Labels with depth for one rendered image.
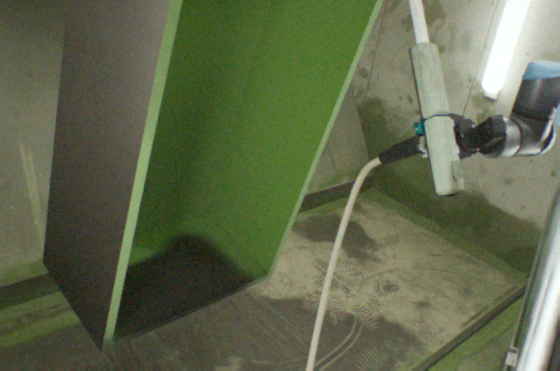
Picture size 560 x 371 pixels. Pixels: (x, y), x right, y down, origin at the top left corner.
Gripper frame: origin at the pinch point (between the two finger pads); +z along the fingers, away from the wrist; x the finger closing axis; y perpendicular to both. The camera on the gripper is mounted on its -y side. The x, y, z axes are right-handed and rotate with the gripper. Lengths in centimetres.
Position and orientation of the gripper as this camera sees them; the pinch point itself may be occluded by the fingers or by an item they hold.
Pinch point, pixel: (425, 137)
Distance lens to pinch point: 114.2
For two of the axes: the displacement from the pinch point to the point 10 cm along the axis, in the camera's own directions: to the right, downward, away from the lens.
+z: -8.9, 0.4, -4.5
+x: -1.3, -9.8, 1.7
